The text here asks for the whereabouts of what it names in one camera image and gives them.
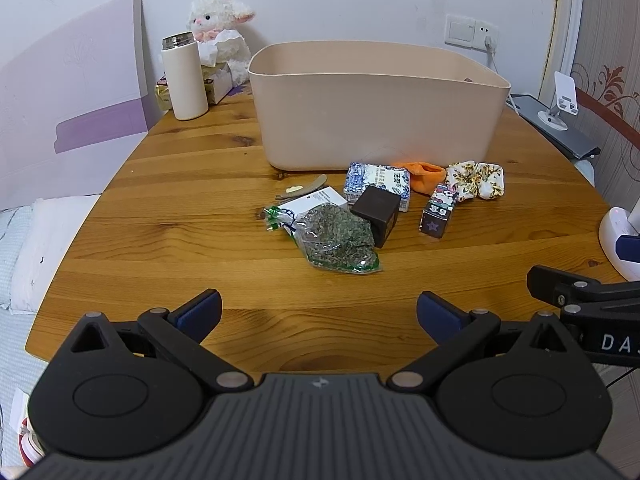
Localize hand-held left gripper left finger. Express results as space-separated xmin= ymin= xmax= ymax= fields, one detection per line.
xmin=70 ymin=288 xmax=254 ymax=394

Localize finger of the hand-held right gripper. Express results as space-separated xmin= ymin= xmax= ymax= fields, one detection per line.
xmin=527 ymin=265 xmax=640 ymax=309
xmin=615 ymin=234 xmax=640 ymax=266

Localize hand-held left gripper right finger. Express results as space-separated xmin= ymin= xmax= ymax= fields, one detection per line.
xmin=387 ymin=290 xmax=585 ymax=393

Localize small cartoon printed box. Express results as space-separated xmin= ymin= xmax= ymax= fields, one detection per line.
xmin=419 ymin=183 xmax=460 ymax=238

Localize dark brown box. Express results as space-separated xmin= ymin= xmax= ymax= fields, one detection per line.
xmin=350 ymin=185 xmax=402 ymax=249

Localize bag of dried green herbs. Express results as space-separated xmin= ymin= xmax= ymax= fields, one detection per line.
xmin=259 ymin=202 xmax=382 ymax=275

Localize floral scrunchie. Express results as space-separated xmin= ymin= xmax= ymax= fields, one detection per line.
xmin=445 ymin=160 xmax=505 ymax=202

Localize orange sock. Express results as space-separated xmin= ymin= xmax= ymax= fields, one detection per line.
xmin=390 ymin=160 xmax=447 ymax=194

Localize blue and white patterned box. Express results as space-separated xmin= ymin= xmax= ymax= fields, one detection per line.
xmin=343 ymin=162 xmax=412 ymax=212

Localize white card packet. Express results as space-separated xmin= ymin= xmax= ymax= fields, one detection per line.
xmin=287 ymin=186 xmax=349 ymax=216

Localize beige plastic storage bin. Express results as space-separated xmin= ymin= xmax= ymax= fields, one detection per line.
xmin=248 ymin=40 xmax=512 ymax=173

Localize white rounded device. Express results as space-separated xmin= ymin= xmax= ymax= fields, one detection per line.
xmin=598 ymin=207 xmax=640 ymax=281

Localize dark grey laptop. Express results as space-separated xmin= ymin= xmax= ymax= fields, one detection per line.
xmin=510 ymin=92 xmax=601 ymax=158

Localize white pillow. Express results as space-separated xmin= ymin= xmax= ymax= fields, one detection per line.
xmin=10 ymin=194 xmax=103 ymax=313

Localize white phone stand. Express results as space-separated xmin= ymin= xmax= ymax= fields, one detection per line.
xmin=537 ymin=71 xmax=581 ymax=132

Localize light blue bedding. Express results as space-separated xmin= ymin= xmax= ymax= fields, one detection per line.
xmin=0 ymin=205 xmax=51 ymax=461

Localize white and red headphones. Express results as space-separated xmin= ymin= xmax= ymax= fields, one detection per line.
xmin=12 ymin=387 xmax=46 ymax=461

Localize yellow packet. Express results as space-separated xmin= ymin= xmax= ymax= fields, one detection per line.
xmin=156 ymin=77 xmax=176 ymax=113

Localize tissue box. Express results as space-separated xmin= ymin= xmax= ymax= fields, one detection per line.
xmin=200 ymin=59 xmax=235 ymax=106

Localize white thermos bottle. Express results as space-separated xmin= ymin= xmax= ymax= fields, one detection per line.
xmin=161 ymin=31 xmax=210 ymax=121

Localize white plush sheep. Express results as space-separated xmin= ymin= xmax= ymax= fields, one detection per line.
xmin=187 ymin=0 xmax=256 ymax=86

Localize white power cable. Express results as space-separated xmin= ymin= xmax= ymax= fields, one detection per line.
xmin=482 ymin=35 xmax=523 ymax=113

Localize white wall socket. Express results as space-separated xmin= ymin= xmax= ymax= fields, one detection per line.
xmin=472 ymin=20 xmax=500 ymax=52

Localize white wall switch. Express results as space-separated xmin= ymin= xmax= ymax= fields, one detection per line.
xmin=445 ymin=14 xmax=477 ymax=47

